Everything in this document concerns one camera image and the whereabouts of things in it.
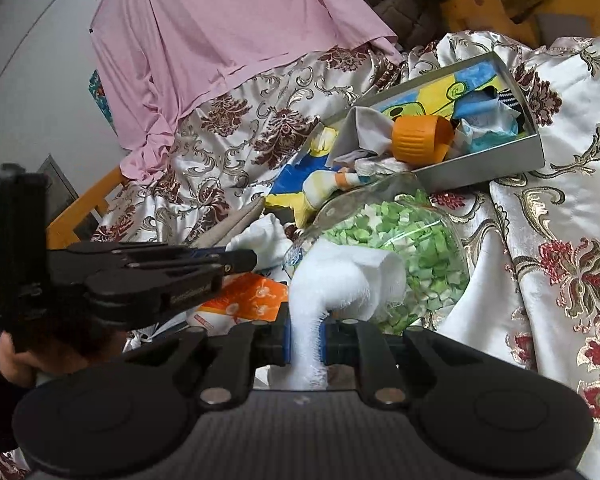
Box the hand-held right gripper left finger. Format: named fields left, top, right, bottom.
left=122, top=302, right=291, bottom=408

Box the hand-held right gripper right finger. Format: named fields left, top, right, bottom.
left=322, top=319, right=486, bottom=408

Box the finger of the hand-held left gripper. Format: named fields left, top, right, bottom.
left=82, top=264, right=227, bottom=332
left=50, top=241, right=258, bottom=281

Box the white gauze cloth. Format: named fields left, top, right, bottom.
left=289, top=240, right=407, bottom=391

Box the white blue cloth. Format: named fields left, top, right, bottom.
left=225, top=214, right=293, bottom=273

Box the light grey cloth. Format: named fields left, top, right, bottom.
left=327, top=107, right=398, bottom=166

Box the orange plastic cap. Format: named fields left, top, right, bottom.
left=391, top=115, right=455, bottom=165

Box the grey metal tin box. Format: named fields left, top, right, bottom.
left=322, top=50, right=546, bottom=192

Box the navy dotted sock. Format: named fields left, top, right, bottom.
left=480, top=86, right=523, bottom=123

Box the person's left hand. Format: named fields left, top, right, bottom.
left=0, top=317, right=128, bottom=388

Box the orange white carton box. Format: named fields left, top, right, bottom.
left=182, top=272, right=290, bottom=338

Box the grey framed panel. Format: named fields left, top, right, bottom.
left=36, top=155, right=81, bottom=223

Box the bag of green paper stars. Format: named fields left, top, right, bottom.
left=282, top=172, right=470, bottom=336

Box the yellow blue cartoon cloth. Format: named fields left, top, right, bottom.
left=265, top=57, right=511, bottom=228

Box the pink cloth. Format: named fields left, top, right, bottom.
left=90, top=0, right=406, bottom=183

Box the teal white tissue pack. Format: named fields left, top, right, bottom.
left=452, top=102, right=523, bottom=153

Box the floral satin bedspread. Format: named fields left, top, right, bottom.
left=0, top=30, right=600, bottom=480

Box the brown quilted jacket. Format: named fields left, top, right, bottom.
left=340, top=0, right=453, bottom=41

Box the teal patterned wall hanging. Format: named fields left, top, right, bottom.
left=87, top=69, right=117, bottom=136

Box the wooden bed frame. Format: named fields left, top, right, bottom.
left=0, top=0, right=600, bottom=311

